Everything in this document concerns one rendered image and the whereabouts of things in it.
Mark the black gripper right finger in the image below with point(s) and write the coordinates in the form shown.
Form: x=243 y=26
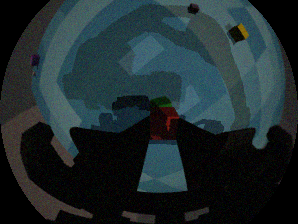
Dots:
x=201 y=150

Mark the red block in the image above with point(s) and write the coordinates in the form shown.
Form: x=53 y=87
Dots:
x=163 y=123

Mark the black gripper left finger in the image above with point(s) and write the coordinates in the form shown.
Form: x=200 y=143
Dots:
x=128 y=148

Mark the yellow cube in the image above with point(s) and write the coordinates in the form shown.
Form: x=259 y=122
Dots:
x=239 y=33

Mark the purple block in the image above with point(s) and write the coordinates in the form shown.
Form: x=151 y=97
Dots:
x=35 y=60

